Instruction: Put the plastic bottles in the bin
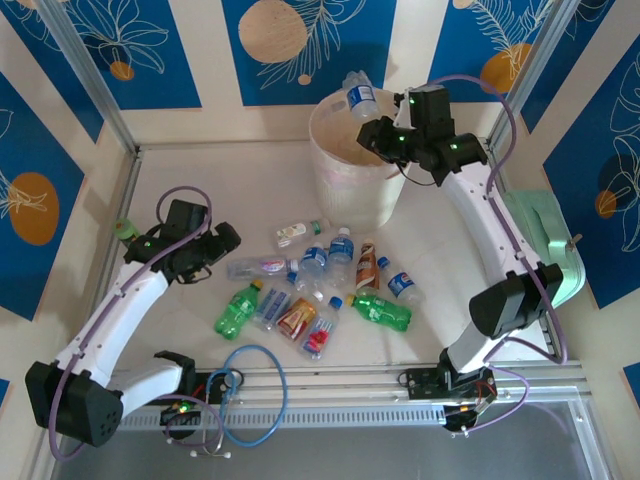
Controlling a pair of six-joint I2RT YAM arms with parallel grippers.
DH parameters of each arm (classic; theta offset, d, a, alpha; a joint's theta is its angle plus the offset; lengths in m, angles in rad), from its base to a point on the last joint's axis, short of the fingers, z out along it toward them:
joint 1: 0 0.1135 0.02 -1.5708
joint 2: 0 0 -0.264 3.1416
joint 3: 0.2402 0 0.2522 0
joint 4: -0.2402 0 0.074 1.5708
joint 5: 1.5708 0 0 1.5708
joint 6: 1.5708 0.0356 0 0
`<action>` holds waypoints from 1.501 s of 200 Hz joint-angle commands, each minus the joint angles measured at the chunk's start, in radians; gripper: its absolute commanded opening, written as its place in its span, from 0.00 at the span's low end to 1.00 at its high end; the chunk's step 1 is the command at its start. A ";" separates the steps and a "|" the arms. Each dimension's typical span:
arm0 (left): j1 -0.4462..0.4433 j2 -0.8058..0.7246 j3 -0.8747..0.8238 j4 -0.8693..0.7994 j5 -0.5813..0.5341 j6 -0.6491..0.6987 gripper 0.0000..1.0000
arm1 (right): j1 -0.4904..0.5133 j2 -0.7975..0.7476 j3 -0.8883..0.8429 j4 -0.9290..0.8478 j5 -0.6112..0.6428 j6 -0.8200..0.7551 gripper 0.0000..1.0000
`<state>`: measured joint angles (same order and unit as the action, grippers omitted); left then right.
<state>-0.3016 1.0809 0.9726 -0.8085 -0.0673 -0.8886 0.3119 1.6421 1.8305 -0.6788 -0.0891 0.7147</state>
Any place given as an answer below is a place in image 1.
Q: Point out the blue stethoscope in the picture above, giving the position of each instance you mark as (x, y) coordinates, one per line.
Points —
(228, 380)

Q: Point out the small green bottle dark label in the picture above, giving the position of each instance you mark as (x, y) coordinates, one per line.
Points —
(126, 229)

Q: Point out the green-capped bottle white label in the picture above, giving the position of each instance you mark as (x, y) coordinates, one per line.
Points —
(292, 232)

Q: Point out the water bottle blue label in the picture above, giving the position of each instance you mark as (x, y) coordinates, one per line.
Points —
(341, 250)
(361, 97)
(314, 260)

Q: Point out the clear bottle blue white label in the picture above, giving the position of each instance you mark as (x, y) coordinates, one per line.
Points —
(272, 302)

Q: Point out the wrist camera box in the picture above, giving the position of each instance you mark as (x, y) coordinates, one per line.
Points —
(430, 107)
(182, 215)

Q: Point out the grey metal sheet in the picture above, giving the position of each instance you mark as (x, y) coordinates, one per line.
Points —
(350, 460)

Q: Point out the small black electronics board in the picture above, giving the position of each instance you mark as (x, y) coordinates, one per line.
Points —
(465, 417)
(180, 415)

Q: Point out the aluminium frame post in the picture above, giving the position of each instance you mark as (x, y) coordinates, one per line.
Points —
(85, 65)
(530, 65)

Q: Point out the white bin with plastic liner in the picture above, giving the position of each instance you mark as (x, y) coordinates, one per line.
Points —
(350, 200)

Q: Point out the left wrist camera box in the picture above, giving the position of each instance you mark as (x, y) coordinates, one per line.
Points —
(182, 215)

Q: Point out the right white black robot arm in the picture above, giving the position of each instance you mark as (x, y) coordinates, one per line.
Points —
(480, 215)

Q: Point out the clear bottle white cap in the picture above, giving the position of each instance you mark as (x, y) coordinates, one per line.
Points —
(265, 265)

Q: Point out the wide aluminium mounting rail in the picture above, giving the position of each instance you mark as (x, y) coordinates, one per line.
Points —
(325, 385)

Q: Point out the Fiji water bottle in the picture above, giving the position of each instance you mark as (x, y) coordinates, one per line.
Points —
(320, 335)

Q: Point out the brown coffee drink bottle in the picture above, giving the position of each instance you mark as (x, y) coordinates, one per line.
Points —
(366, 270)

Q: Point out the green soda bottle yellow cap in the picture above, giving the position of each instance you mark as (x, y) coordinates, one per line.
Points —
(235, 315)
(380, 310)

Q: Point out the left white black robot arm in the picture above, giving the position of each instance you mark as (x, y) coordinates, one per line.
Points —
(115, 310)

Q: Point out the mint green bin lid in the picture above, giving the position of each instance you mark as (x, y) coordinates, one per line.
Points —
(555, 225)

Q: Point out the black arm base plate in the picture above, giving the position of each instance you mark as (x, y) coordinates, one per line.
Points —
(420, 385)
(202, 380)

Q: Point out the clear Pepsi label bottle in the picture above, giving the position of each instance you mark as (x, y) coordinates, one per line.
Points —
(402, 283)

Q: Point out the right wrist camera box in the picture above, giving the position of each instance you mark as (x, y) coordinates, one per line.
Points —
(430, 107)

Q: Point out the red gold label bottle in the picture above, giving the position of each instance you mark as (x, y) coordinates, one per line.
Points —
(299, 317)

